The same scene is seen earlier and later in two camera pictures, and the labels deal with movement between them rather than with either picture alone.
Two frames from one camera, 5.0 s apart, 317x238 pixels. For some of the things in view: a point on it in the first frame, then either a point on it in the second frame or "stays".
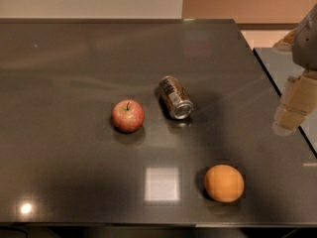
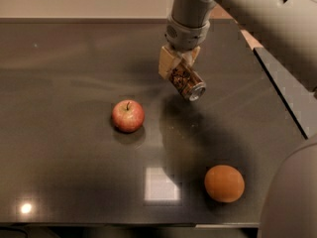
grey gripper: (306, 49) -> (186, 36)
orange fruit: (224, 182) stays
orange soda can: (176, 101) -> (185, 80)
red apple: (128, 115) stays
